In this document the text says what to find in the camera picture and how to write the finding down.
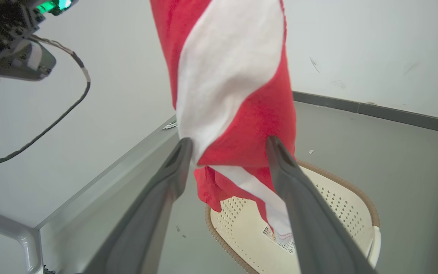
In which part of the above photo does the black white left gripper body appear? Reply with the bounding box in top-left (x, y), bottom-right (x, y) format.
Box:
top-left (0, 0), bottom-right (79, 82)

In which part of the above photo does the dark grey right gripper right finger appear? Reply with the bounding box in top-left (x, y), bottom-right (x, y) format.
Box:
top-left (266, 136), bottom-right (378, 274)

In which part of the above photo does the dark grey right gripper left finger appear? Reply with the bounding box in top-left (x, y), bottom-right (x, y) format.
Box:
top-left (83, 137), bottom-right (194, 274)

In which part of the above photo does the red and white garment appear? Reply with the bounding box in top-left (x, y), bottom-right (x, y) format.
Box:
top-left (150, 0), bottom-right (298, 254)

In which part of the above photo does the dark baseboard strip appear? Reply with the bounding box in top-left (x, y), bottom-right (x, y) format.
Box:
top-left (292, 91), bottom-right (438, 137)

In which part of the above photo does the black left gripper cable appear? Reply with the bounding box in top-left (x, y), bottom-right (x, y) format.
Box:
top-left (0, 35), bottom-right (91, 168)

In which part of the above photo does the white cabinet with grey frame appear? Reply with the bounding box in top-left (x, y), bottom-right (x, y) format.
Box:
top-left (0, 0), bottom-right (179, 274)

